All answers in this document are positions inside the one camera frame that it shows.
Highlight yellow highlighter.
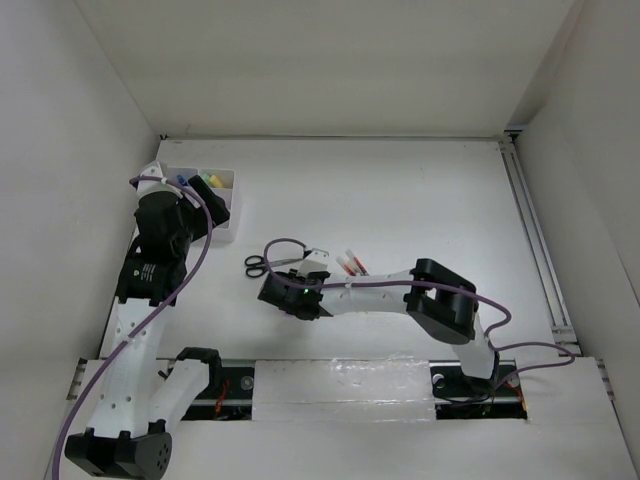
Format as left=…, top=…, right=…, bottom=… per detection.
left=209, top=175, right=225, bottom=189

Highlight clear bottle blue cap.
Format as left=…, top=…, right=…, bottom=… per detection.
left=176, top=174, right=189, bottom=187

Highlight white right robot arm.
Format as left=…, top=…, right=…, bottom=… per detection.
left=258, top=259, right=499, bottom=395

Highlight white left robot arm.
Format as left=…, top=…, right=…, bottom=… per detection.
left=51, top=174, right=230, bottom=479

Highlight white compartment organizer box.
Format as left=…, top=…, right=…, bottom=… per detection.
left=164, top=166, right=237, bottom=245

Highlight red white marker pen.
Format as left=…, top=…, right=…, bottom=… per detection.
left=336, top=257, right=361, bottom=276

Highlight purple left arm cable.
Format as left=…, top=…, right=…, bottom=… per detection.
left=49, top=177, right=214, bottom=480

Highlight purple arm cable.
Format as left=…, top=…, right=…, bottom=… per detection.
left=49, top=177, right=214, bottom=480
left=263, top=238, right=584, bottom=401

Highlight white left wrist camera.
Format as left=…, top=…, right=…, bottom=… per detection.
left=129, top=161, right=182, bottom=202

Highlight black handled scissors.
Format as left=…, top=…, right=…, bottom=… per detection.
left=244, top=255, right=303, bottom=279

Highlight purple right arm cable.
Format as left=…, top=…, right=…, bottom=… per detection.
left=263, top=238, right=584, bottom=401

